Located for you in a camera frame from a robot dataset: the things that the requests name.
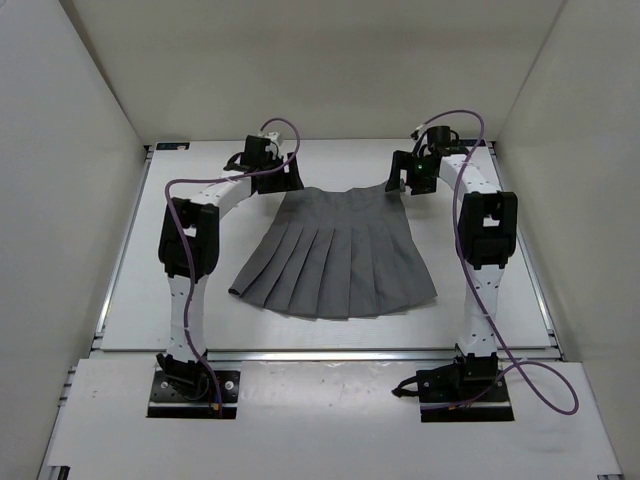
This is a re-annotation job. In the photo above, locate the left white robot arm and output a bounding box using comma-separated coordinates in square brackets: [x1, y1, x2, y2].
[158, 132, 303, 398]

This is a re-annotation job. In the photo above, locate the grey pleated skirt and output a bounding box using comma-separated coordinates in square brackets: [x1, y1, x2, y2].
[229, 185, 437, 319]

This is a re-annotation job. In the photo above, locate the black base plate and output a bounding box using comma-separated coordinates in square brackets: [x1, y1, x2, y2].
[147, 353, 241, 420]
[392, 353, 515, 423]

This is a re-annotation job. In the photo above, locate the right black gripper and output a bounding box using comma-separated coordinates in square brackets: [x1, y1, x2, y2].
[385, 153, 436, 197]

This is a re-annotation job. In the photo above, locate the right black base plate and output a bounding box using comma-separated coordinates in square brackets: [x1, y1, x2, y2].
[392, 353, 515, 423]

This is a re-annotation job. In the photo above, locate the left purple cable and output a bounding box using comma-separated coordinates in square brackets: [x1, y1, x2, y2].
[163, 117, 301, 409]

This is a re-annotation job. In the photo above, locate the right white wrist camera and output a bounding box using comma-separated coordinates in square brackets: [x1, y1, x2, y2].
[410, 127, 426, 152]

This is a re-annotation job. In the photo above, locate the purple cable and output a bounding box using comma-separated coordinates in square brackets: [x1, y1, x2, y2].
[414, 109, 580, 415]
[163, 117, 301, 409]

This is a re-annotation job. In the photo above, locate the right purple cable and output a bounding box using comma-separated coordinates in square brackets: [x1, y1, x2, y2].
[414, 109, 580, 415]

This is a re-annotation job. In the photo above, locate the left corner label sticker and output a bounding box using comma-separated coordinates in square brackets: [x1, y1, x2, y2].
[155, 142, 190, 151]

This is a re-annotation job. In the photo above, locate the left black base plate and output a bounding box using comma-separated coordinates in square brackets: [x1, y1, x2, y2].
[147, 353, 241, 420]

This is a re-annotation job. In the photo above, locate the right corner label sticker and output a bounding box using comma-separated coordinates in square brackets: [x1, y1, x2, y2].
[459, 139, 486, 149]

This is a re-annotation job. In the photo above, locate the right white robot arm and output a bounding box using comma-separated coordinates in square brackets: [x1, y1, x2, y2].
[385, 126, 518, 401]

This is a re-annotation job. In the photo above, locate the corner label sticker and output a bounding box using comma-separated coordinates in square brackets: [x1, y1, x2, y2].
[459, 139, 486, 149]
[155, 142, 190, 151]

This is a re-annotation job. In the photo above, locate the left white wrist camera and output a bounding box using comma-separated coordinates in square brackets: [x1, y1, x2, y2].
[258, 131, 284, 152]

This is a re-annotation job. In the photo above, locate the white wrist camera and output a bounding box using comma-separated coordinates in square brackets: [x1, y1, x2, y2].
[258, 131, 284, 152]
[410, 127, 426, 152]

